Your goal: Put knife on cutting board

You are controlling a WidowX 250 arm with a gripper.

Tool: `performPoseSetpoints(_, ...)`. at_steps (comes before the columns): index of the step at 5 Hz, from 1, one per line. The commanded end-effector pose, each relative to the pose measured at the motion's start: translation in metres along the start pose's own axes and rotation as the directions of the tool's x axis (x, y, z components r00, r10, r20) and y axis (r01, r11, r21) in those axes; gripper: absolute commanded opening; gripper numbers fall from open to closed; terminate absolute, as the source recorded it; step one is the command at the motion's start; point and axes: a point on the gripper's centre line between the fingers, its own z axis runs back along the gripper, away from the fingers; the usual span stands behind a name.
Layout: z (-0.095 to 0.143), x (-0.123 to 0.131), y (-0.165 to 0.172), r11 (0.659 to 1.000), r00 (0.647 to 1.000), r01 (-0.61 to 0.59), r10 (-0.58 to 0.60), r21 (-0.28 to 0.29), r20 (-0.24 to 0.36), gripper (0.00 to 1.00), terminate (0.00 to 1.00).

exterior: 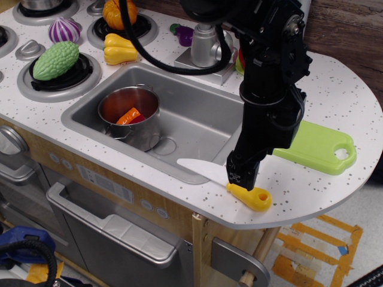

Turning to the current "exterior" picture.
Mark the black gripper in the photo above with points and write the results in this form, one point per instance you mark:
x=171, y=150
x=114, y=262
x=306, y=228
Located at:
x=264, y=128

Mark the white knife yellow handle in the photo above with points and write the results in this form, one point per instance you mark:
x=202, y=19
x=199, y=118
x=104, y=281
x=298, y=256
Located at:
x=256, y=199

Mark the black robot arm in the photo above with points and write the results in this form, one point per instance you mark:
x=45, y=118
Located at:
x=270, y=34

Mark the green cutting board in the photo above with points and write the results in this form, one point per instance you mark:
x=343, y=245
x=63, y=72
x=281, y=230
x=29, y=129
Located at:
x=320, y=148

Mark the grey toy sink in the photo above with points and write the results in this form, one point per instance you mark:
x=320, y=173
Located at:
x=196, y=120

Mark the grey side hook plate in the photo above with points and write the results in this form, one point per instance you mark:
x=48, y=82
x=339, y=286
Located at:
x=233, y=263

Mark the red green toy item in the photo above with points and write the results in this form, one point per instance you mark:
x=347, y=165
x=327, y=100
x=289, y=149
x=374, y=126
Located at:
x=240, y=63

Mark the orange toy pepper piece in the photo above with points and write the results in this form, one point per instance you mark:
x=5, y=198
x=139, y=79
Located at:
x=132, y=116

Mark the silver toy faucet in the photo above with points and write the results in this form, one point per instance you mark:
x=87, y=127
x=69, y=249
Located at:
x=205, y=52

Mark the grey toy dishwasher door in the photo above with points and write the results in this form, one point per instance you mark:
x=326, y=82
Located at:
x=119, y=247

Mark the purple toy eggplant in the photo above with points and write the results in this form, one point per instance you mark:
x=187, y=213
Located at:
x=184, y=34

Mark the back right stove burner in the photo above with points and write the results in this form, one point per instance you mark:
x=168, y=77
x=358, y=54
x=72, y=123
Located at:
x=145, y=29

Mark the stove burner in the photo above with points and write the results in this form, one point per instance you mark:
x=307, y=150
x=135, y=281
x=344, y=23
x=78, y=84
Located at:
x=9, y=40
x=41, y=18
x=145, y=29
x=80, y=79

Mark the yellow toy squash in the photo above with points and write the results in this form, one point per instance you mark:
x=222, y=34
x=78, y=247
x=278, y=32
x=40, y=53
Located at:
x=118, y=50

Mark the front right stove burner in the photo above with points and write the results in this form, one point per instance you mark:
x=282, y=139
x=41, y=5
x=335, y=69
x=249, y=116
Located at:
x=80, y=79

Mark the orange toy pumpkin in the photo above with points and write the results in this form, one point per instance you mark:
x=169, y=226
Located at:
x=112, y=14

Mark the grey toy oven door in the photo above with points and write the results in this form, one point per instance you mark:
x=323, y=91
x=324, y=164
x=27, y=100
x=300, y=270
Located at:
x=24, y=185

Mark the green toy bitter gourd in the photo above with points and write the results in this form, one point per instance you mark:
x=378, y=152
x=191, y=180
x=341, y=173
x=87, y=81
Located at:
x=56, y=61

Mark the grey stove knob back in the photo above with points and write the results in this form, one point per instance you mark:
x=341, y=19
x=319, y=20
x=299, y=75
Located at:
x=96, y=8

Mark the grey stove knob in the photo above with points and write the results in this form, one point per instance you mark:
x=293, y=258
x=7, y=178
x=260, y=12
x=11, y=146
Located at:
x=96, y=8
x=31, y=50

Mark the blue clamp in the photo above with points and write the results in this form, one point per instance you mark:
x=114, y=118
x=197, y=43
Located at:
x=26, y=245

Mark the purple white toy onion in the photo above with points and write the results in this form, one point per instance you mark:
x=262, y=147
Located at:
x=63, y=29

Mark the steel pot on burner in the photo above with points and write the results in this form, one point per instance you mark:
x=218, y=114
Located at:
x=40, y=5

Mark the front left stove burner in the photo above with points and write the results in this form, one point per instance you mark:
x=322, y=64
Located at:
x=9, y=40

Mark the back left stove burner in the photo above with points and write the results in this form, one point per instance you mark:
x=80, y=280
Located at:
x=41, y=18

